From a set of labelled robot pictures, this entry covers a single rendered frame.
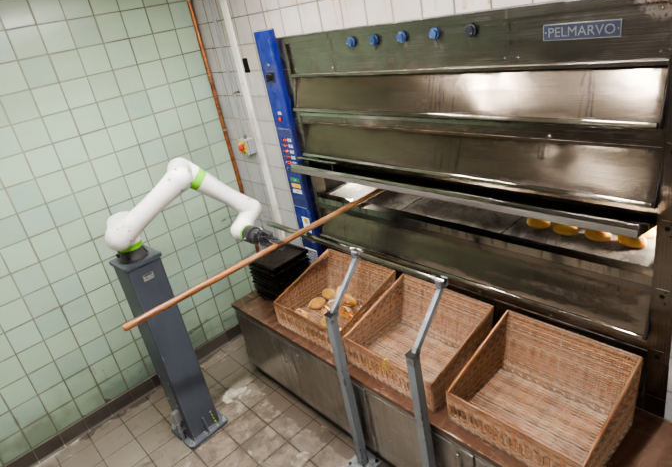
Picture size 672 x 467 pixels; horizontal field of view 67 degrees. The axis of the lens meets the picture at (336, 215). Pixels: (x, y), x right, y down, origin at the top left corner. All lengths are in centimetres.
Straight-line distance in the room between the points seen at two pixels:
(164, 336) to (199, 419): 62
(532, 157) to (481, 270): 62
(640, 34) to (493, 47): 49
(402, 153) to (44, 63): 201
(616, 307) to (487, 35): 111
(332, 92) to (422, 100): 59
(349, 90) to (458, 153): 67
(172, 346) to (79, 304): 76
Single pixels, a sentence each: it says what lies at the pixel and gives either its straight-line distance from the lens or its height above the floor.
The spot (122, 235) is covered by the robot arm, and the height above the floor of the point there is 141.
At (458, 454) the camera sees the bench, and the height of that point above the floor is 50.
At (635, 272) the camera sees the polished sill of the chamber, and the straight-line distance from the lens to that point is 207.
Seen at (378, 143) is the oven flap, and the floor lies 156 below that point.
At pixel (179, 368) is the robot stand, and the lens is 311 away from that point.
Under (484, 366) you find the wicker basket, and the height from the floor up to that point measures 68.
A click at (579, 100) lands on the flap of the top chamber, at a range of 189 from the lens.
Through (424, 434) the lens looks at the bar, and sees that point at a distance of 228.
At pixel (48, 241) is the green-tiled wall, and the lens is 337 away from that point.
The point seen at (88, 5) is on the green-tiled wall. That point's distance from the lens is 338.
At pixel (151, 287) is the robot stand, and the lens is 285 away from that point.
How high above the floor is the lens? 224
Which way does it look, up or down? 23 degrees down
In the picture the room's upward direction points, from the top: 11 degrees counter-clockwise
